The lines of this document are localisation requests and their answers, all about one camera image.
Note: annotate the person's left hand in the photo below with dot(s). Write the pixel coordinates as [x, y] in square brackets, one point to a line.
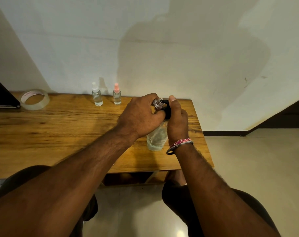
[137, 115]

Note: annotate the person's right hand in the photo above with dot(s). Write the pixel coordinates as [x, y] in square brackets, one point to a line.
[177, 125]

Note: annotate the person's right thumb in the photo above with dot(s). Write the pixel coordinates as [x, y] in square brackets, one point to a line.
[174, 104]

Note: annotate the person's left thumb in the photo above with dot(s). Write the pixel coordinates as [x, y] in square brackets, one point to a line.
[158, 117]

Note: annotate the black spray pump cap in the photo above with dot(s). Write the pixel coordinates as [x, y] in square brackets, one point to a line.
[167, 109]

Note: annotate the small clear threaded bottle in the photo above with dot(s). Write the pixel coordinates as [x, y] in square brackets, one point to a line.
[158, 103]

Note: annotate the large clear plastic bottle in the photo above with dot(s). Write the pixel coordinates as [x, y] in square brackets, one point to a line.
[156, 138]

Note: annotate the person's right forearm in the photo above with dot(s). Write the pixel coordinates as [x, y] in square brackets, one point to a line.
[213, 190]

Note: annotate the person's left forearm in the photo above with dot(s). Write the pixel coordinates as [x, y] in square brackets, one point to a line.
[65, 182]

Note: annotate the silver metal bangle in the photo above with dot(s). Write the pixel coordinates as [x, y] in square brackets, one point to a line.
[172, 150]

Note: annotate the pink capped small spray bottle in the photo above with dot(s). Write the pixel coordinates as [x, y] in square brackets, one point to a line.
[117, 96]

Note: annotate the person's right leg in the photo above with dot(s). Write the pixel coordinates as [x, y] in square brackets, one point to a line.
[176, 176]

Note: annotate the white capped small spray bottle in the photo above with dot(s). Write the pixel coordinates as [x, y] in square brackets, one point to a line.
[97, 97]

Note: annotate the person's dark shorts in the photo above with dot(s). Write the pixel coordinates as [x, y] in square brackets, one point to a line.
[175, 202]

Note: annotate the clear adhesive tape roll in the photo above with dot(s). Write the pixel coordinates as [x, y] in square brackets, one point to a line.
[38, 103]

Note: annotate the black flat laptop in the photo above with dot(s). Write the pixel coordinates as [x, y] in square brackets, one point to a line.
[1, 96]

